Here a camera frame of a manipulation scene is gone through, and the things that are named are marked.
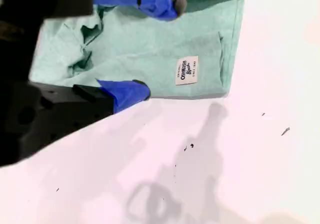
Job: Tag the pale green T-shirt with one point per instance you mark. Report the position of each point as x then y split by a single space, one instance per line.
162 38

